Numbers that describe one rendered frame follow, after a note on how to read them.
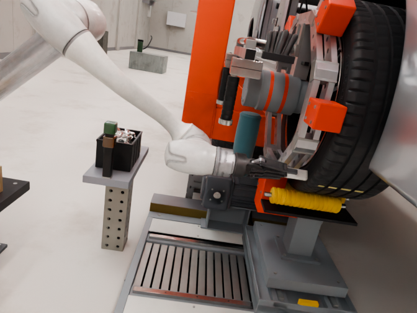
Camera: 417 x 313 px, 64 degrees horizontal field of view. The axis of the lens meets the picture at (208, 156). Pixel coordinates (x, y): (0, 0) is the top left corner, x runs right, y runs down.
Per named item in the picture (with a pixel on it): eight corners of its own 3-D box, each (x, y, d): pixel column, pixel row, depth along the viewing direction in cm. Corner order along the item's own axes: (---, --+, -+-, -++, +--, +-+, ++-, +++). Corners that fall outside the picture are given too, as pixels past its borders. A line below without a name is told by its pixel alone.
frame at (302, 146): (303, 200, 101) (358, 7, 83) (282, 196, 101) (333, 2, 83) (271, 146, 152) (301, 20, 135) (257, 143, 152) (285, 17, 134)
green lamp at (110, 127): (114, 135, 116) (115, 124, 114) (102, 133, 115) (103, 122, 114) (117, 132, 119) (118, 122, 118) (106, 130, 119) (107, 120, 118)
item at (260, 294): (350, 331, 121) (358, 310, 118) (254, 318, 119) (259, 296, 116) (311, 249, 168) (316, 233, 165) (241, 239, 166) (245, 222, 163)
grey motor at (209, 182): (277, 248, 164) (295, 184, 153) (193, 236, 162) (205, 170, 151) (271, 228, 181) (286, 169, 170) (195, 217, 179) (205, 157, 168)
